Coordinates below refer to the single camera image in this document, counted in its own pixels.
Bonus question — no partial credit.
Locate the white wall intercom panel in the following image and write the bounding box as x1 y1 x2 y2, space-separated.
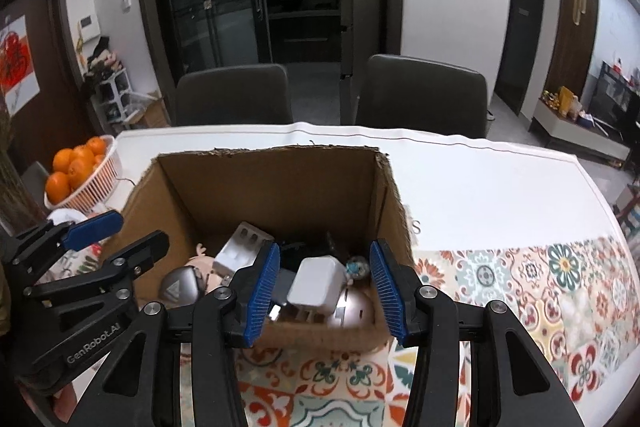
77 14 99 40

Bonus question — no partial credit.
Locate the grey dining chair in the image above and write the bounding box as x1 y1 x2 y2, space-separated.
175 63 294 128
354 54 490 138
22 161 53 202

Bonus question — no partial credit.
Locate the white tissue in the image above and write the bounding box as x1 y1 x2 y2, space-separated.
47 208 91 225

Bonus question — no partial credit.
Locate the red door poster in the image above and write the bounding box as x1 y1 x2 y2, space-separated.
0 16 41 110

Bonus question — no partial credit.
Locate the pile of bags and plush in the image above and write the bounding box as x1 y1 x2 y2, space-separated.
82 36 123 80

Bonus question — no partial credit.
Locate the pile of oranges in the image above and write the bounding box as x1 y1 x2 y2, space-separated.
45 136 108 204

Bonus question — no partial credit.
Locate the black television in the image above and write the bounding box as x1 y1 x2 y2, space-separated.
587 61 640 142

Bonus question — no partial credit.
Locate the low television cabinet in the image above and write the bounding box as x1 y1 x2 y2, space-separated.
532 99 632 165

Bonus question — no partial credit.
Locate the cardboard carton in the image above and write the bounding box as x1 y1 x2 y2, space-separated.
127 91 168 128

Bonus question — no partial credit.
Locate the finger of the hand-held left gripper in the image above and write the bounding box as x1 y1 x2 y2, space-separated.
0 209 124 280
22 230 171 309

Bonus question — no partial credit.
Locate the silver grey computer mouse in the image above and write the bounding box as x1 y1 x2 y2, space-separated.
159 264 211 305

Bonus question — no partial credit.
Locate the white charger plug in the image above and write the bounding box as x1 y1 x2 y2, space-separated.
286 257 347 323

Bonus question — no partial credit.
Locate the rose gold egg-shaped device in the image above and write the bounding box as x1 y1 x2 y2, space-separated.
270 284 377 328

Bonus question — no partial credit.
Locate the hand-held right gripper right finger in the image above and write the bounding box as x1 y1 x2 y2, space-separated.
369 238 586 427

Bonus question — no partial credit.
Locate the dark interior door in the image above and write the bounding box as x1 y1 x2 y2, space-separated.
495 0 546 115

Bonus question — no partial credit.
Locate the small doll toy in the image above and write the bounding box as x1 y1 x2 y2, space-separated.
187 243 236 295

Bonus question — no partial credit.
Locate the brown entrance door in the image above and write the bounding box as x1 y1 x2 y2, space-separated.
0 0 96 158

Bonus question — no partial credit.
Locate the white shoe rack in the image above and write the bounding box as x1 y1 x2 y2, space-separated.
92 69 136 124

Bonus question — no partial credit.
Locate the brown cardboard box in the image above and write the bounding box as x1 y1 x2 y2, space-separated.
100 146 416 353

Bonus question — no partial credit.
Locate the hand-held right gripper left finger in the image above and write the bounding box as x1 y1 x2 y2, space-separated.
82 242 282 427

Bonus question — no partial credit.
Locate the white socket adapter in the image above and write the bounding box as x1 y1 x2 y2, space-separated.
215 221 275 278

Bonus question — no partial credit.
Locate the yellow packet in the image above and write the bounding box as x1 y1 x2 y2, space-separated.
556 86 576 116

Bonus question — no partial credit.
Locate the wooden door with gold handle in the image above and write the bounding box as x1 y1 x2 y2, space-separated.
547 0 600 102

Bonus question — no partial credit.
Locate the white plastic fruit basket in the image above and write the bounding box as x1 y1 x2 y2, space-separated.
44 134 123 212

